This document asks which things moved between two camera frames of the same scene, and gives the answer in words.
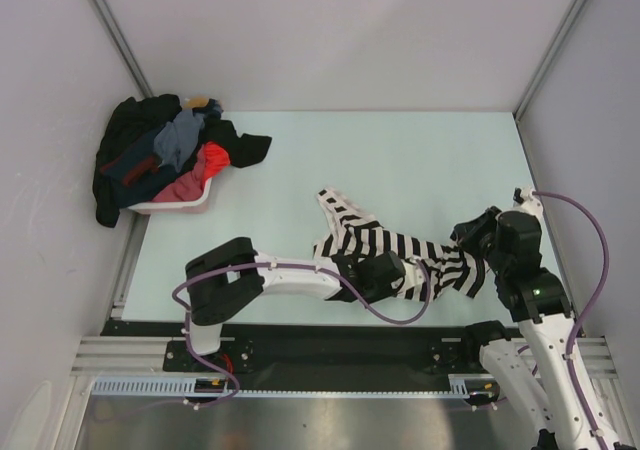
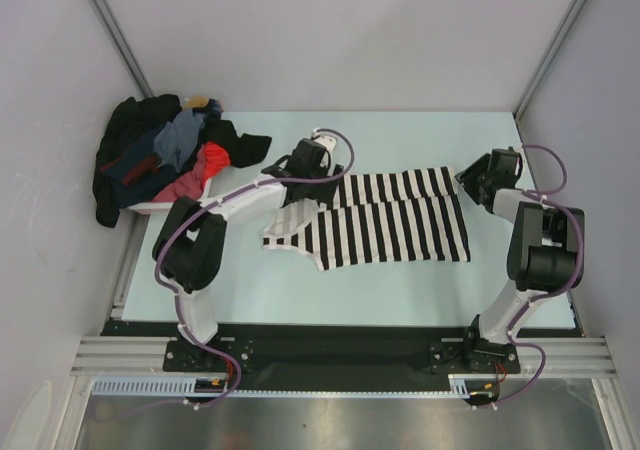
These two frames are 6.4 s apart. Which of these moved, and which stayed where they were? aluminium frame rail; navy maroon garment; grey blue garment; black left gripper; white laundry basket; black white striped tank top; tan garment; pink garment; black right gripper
Moved: black left gripper; black right gripper; black white striped tank top
Stayed: white laundry basket; aluminium frame rail; pink garment; tan garment; grey blue garment; navy maroon garment
